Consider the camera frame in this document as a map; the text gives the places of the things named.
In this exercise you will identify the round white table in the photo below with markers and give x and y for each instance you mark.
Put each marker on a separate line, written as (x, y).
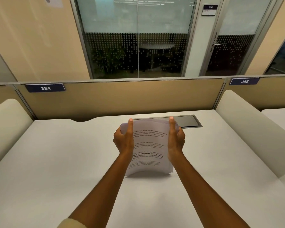
(156, 48)

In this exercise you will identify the black and white door sign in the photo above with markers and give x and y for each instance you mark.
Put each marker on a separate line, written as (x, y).
(209, 10)

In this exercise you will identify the person's right forearm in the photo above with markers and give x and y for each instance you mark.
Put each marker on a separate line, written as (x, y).
(201, 194)

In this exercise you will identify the beige desk partition panel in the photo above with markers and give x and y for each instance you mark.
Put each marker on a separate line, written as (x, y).
(4, 97)
(123, 98)
(266, 92)

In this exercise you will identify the person's right hand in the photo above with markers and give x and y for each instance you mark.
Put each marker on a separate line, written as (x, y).
(175, 143)

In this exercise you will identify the white paper wall notice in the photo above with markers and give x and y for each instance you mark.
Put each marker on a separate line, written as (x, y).
(54, 1)

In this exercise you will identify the person's left thumb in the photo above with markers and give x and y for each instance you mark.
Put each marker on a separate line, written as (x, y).
(130, 127)

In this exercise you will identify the cream sleeve cuff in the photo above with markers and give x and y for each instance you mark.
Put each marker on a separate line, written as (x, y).
(72, 223)

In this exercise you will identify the green potted plant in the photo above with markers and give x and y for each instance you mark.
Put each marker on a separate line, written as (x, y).
(108, 60)

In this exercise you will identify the stack of printed paper sheets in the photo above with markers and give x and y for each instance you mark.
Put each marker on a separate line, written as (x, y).
(150, 149)

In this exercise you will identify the cream curved side divider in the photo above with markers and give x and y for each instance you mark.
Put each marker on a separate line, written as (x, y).
(6, 130)
(258, 130)

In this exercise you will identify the navy desk number label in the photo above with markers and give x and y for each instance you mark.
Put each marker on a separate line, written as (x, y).
(244, 81)
(45, 88)

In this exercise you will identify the person's left hand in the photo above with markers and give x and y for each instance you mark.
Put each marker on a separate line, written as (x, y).
(122, 142)

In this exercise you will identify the person's right thumb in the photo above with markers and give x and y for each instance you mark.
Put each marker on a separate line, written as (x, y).
(172, 127)

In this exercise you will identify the person's left forearm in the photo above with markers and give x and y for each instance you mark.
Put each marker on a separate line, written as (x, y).
(102, 189)

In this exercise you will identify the glass window with dotted film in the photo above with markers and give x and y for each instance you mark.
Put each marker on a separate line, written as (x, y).
(135, 36)

